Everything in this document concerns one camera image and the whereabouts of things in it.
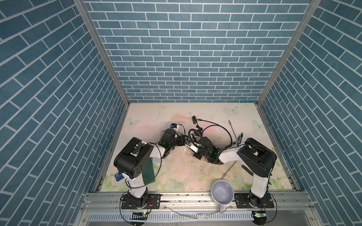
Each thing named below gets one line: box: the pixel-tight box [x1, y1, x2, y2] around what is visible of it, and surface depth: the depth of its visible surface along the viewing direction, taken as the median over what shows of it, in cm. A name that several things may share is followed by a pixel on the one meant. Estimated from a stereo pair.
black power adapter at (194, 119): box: [191, 115, 198, 125], surface depth 107 cm
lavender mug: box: [211, 179, 235, 214], surface depth 76 cm
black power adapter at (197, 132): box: [193, 128, 202, 138], surface depth 104 cm
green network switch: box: [141, 157, 156, 185], surface depth 82 cm
